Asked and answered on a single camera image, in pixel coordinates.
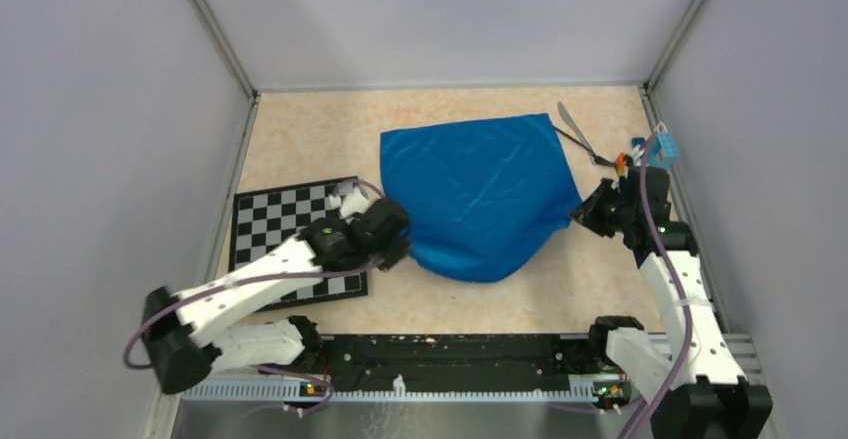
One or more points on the aluminium front rail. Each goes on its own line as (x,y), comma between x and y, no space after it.
(249,403)

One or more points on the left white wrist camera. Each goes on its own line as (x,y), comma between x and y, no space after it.
(350,198)

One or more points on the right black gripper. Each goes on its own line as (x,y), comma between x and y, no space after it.
(586,212)

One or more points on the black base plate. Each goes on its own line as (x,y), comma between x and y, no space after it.
(442,363)

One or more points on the colourful toy block set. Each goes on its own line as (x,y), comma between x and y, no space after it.
(662,154)

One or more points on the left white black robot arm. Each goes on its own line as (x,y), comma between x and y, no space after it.
(195,333)

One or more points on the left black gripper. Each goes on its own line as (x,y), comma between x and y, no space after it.
(399,248)

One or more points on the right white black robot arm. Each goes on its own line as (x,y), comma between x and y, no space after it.
(697,389)

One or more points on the blue satin napkin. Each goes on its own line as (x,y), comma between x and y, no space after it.
(483,196)

